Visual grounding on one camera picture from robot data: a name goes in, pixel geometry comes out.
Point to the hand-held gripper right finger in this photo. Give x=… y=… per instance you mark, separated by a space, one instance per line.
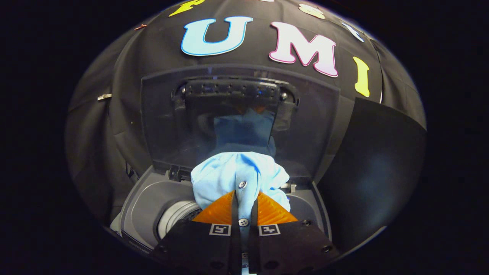
x=290 y=248

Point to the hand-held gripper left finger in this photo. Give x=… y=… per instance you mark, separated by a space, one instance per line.
x=198 y=248

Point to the light blue shirt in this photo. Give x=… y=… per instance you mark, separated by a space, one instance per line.
x=225 y=172

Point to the beige cabinet with dark top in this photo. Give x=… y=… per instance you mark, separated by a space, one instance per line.
x=374 y=172

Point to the small white clip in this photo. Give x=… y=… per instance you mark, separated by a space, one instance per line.
x=104 y=97

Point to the small red clip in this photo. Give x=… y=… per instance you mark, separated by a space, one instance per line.
x=140 y=26

